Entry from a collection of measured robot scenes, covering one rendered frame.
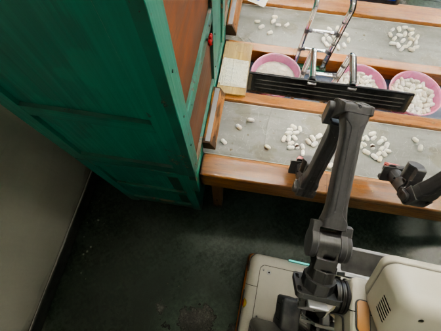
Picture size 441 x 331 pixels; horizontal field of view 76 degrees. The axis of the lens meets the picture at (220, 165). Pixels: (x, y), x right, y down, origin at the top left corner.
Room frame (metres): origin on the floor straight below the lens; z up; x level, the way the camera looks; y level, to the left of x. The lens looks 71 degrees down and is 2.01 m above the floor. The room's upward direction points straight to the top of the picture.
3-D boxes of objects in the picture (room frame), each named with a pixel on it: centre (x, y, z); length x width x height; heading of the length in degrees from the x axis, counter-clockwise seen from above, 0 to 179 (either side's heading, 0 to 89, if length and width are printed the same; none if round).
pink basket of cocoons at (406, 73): (0.83, -1.00, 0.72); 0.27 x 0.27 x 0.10
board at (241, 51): (0.98, -0.08, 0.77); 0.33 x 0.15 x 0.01; 171
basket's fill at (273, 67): (0.95, -0.29, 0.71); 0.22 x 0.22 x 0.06
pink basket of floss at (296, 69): (0.95, -0.29, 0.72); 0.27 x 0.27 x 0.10
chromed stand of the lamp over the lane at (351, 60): (0.72, -0.43, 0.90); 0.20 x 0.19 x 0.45; 81
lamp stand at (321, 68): (1.11, -0.50, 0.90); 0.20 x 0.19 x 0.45; 81
